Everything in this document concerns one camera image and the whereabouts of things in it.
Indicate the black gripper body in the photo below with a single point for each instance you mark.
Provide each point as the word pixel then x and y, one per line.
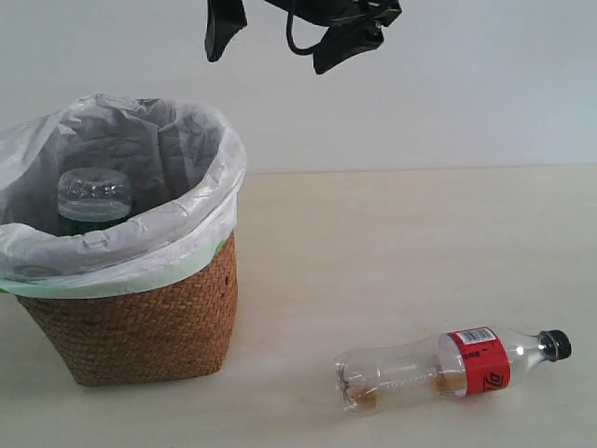
pixel 371 16

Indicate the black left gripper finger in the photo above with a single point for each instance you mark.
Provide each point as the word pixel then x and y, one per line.
pixel 225 18

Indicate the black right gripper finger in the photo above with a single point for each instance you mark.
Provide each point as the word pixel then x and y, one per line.
pixel 344 42

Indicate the green label clear plastic bottle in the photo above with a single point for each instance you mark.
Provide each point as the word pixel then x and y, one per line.
pixel 93 199

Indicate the red label clear cola bottle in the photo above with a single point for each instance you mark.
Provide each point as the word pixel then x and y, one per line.
pixel 449 365

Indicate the translucent white bin liner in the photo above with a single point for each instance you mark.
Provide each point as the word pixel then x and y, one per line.
pixel 185 162

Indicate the woven wicker waste basket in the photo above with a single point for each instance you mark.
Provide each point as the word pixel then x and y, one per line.
pixel 171 333

